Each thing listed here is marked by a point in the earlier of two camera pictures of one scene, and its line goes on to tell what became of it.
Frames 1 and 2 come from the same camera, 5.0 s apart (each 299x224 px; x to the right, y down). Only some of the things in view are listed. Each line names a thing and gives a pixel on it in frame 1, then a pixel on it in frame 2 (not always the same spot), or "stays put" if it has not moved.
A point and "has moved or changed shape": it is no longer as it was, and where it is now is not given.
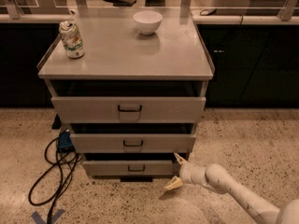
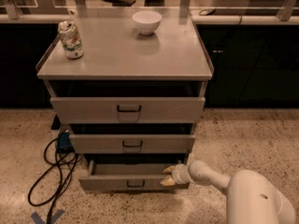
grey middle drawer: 130,143 stays put
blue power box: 64,142 stays put
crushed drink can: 72,39 stays put
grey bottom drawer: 163,167 has moved or changed shape
